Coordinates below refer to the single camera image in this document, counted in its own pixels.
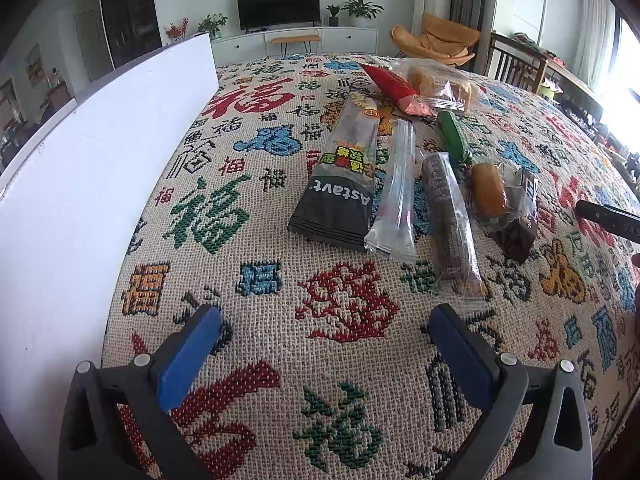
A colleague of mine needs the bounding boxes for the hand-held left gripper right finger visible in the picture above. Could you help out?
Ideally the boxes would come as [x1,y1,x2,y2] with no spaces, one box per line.
[427,303,593,480]

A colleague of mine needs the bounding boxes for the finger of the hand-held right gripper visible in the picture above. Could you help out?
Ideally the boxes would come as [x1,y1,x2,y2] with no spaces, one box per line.
[575,200,640,243]

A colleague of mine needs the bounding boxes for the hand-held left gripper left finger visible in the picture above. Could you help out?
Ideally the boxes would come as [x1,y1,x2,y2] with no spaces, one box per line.
[58,304,223,480]

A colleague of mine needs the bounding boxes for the bread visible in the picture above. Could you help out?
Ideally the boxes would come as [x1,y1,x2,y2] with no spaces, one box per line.
[467,161,540,265]

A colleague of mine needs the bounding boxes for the dark brown snack bar packet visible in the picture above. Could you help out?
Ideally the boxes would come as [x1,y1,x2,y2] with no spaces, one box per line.
[421,152,488,301]

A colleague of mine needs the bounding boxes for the clear long snack packet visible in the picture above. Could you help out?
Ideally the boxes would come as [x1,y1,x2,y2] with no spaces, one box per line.
[363,119,418,263]

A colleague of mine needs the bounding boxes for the green snack packet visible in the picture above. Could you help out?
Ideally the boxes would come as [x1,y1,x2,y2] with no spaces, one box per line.
[436,110,475,168]

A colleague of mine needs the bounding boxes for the large black snack packet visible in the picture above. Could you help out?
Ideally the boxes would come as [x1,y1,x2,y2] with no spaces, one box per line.
[287,91,381,253]

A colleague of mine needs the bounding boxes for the wooden dining table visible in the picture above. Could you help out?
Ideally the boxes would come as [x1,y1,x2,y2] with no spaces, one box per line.
[545,60,608,126]

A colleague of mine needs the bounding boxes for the printed woven tablecloth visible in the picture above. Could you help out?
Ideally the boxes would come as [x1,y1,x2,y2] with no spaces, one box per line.
[100,52,640,480]

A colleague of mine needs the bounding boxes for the dark wooden chair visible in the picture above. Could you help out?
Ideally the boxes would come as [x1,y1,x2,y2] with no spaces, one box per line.
[486,31,548,93]

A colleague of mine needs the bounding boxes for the white window curtain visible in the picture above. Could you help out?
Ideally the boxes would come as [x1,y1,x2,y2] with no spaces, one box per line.
[572,0,616,91]

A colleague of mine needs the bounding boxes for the white board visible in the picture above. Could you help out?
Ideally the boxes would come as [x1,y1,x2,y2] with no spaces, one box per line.
[0,31,219,480]

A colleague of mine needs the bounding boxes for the clear bag of pastries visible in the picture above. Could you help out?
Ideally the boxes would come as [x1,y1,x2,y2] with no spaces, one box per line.
[390,57,488,113]

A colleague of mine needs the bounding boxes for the orange lounge chair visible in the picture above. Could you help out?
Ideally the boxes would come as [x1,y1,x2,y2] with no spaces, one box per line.
[390,13,482,67]

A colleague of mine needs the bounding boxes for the red snack packet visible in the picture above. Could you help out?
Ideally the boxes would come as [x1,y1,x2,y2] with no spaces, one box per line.
[361,63,438,117]

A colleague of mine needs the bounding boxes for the white television cabinet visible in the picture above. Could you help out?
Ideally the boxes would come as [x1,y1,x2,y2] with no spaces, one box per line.
[210,26,379,67]

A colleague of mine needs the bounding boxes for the red flower arrangement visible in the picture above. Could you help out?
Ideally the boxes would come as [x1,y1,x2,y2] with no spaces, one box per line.
[165,16,190,43]

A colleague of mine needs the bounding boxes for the large leafy potted plant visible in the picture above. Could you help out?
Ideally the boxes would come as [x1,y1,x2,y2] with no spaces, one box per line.
[341,0,385,28]

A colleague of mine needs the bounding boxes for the white door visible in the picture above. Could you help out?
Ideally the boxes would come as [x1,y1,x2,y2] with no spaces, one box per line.
[75,10,101,83]

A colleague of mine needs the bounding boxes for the wooden stool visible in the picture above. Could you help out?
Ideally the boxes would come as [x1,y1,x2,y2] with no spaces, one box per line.
[270,35,321,57]

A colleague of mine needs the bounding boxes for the dark glass cabinet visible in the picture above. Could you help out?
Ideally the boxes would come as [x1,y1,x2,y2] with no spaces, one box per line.
[98,0,163,70]

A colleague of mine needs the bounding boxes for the black television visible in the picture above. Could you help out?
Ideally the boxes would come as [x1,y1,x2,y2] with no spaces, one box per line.
[236,0,321,31]

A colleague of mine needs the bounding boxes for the framed wall picture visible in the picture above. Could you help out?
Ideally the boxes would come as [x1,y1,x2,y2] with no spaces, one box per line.
[26,44,45,87]

